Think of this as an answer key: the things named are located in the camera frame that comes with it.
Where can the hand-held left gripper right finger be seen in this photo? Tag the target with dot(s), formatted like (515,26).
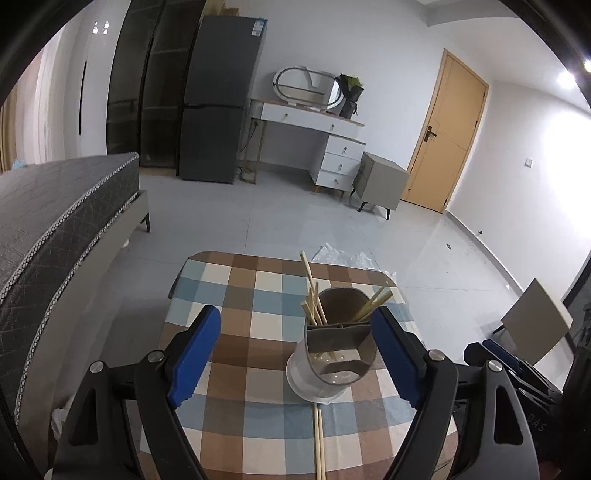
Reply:
(397,360)

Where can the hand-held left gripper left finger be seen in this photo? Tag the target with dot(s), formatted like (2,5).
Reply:
(194,360)

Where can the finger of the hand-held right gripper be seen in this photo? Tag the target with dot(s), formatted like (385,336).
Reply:
(475,353)
(503,353)

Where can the bundle of bamboo chopsticks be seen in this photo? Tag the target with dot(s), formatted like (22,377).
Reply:
(371,305)

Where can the white grey utensil holder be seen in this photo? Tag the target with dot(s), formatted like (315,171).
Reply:
(307,374)

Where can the single bamboo chopstick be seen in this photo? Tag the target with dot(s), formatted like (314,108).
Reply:
(321,438)
(317,438)

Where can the checkered tablecloth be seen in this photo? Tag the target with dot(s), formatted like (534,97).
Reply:
(258,295)

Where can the clear plastic sheet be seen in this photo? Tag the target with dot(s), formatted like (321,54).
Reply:
(346,258)

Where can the beige ribbed cloth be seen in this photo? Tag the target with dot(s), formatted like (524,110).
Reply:
(60,422)

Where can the grey nightstand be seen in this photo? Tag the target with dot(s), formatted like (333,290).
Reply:
(383,180)

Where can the grey quilted mattress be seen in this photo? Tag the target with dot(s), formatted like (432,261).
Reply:
(55,217)

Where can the wooden door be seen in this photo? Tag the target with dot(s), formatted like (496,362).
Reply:
(443,152)

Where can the white dressing table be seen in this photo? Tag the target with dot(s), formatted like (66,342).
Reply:
(341,152)

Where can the white glossy wardrobe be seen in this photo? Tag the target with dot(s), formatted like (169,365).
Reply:
(92,115)

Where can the dark grey fridge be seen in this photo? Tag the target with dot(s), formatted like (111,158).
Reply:
(217,92)

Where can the dark glass cabinet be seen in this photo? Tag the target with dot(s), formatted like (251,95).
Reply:
(152,92)

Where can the beige curtain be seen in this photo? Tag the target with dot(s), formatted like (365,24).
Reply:
(9,138)

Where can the oval mirror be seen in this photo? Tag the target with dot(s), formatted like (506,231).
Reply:
(295,87)

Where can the cardboard box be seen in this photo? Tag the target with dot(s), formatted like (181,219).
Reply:
(221,9)

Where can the grey bed frame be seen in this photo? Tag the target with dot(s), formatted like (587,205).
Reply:
(115,233)

